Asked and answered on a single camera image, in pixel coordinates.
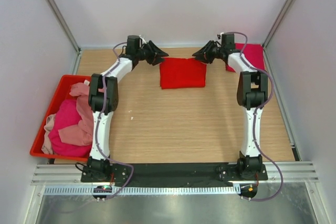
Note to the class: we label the red plastic bin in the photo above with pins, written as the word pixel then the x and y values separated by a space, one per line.
pixel 62 92

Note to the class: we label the light pink t shirt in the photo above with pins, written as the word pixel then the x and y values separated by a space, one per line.
pixel 80 133

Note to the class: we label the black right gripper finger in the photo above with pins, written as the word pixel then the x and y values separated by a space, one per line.
pixel 204 50
pixel 201 56

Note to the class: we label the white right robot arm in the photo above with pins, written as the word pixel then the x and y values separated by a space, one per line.
pixel 252 94

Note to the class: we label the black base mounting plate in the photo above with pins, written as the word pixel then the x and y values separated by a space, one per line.
pixel 171 175

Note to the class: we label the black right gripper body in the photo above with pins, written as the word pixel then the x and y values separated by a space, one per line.
pixel 214 52

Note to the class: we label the white slotted cable duct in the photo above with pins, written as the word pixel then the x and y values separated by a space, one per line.
pixel 102 190

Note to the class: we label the red t shirt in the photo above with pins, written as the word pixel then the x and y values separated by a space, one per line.
pixel 176 73

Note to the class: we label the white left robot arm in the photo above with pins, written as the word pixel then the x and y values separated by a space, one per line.
pixel 103 100

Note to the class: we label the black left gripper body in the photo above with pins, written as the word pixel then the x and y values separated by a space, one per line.
pixel 147 54

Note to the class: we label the left aluminium frame post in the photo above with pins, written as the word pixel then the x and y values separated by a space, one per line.
pixel 60 19

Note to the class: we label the aluminium frame post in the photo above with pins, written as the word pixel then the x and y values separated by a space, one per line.
pixel 60 19
pixel 278 21

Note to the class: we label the right aluminium frame post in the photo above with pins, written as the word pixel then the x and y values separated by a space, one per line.
pixel 278 21

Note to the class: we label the magenta t shirt in bin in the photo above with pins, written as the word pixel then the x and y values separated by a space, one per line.
pixel 66 116

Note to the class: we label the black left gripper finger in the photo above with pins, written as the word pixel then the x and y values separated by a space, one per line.
pixel 156 50
pixel 157 59

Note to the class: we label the beige t shirt in bin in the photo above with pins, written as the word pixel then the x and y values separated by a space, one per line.
pixel 49 125

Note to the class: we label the folded magenta t shirt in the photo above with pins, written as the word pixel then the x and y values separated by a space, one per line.
pixel 254 54

